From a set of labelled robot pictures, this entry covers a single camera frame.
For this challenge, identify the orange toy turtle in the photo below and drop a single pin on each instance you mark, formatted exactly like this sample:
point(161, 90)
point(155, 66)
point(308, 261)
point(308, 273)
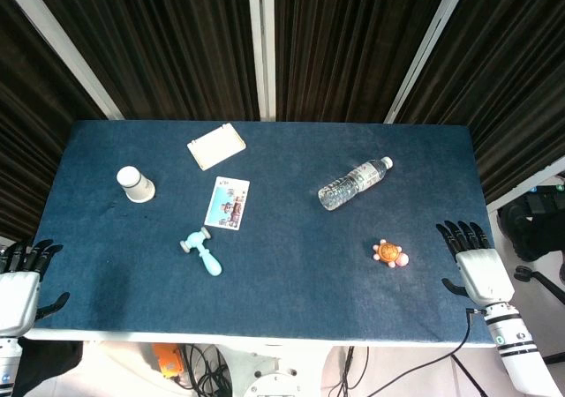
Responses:
point(390, 253)

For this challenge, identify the clear plastic water bottle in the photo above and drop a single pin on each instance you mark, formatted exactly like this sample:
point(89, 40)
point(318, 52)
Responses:
point(353, 184)

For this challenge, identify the black equipment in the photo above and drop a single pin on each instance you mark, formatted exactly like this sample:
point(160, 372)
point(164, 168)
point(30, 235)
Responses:
point(529, 225)

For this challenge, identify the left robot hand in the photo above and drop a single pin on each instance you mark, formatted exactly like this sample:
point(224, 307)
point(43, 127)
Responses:
point(17, 291)

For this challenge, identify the blue table cloth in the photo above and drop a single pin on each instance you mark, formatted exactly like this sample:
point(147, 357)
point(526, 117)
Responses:
point(265, 238)

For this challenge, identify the orange device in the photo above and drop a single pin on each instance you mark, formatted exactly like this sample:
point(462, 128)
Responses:
point(167, 360)

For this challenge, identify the picture card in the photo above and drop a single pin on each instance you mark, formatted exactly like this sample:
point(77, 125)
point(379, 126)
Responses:
point(227, 203)

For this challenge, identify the white paper cup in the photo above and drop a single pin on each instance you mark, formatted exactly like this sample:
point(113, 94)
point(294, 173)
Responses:
point(136, 185)

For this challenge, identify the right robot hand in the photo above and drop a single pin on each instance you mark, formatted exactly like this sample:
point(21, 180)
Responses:
point(483, 275)

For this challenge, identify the dark curtain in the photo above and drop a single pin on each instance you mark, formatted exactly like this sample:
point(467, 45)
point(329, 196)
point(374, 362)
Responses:
point(176, 39)

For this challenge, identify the white frame post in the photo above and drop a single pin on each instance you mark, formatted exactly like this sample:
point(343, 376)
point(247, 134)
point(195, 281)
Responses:
point(428, 48)
point(57, 39)
point(262, 44)

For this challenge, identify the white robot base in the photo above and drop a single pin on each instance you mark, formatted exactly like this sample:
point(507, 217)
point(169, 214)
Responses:
point(273, 370)

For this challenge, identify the black tripod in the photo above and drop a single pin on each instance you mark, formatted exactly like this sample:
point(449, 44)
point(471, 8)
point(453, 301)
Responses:
point(538, 278)

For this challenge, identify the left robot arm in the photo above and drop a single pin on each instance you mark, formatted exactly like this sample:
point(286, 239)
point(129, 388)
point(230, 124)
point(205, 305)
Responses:
point(9, 361)

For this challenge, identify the light blue toy hammer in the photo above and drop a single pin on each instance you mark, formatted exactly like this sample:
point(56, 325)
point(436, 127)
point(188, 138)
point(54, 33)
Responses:
point(201, 250)

